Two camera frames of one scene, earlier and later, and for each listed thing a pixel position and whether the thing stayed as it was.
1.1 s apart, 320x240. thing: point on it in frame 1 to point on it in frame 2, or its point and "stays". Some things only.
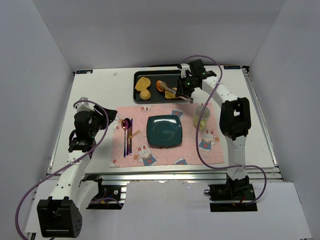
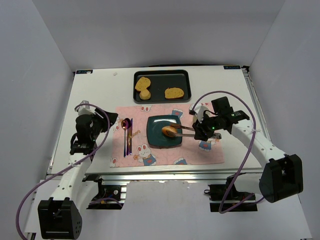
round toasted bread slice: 142,84 stays
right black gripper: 181,86 to 200,130
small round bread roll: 145,94 stays
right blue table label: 231,67 stays
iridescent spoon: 124,124 stays
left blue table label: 84,71 stays
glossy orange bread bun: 158,84 to 168,128
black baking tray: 170,76 stays
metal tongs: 161,86 to 216,135
